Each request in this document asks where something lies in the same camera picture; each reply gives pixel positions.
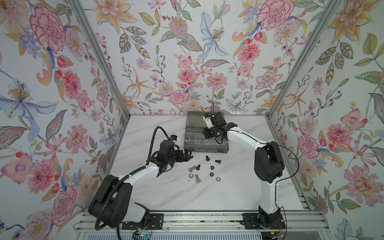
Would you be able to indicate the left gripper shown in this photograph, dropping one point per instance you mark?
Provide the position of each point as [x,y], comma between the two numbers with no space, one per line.
[180,158]

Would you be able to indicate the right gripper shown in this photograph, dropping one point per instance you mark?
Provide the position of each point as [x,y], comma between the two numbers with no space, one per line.
[206,132]

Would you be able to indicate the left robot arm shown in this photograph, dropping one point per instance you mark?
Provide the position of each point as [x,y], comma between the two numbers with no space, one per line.
[111,203]

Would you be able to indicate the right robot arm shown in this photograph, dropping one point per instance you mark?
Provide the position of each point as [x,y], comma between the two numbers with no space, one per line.
[268,162]

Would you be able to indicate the silver hex bolt long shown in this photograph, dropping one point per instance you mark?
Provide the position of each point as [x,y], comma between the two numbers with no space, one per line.
[197,179]

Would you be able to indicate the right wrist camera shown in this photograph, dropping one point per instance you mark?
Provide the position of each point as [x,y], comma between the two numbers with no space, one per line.
[207,119]

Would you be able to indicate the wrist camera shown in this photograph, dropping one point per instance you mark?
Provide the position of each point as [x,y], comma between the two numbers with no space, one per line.
[168,146]
[207,119]

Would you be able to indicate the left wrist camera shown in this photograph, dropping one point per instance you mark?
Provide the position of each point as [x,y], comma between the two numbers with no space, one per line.
[168,146]

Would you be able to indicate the aluminium mounting rail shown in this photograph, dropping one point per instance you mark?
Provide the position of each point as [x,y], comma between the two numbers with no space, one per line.
[220,221]

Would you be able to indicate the right aluminium corner post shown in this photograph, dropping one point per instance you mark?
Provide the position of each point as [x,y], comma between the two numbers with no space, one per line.
[305,53]

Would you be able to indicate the aluminium corner post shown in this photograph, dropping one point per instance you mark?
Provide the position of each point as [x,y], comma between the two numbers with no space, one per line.
[99,55]
[305,53]

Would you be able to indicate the left aluminium corner post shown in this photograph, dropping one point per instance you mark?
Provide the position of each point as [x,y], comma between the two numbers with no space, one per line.
[99,55]

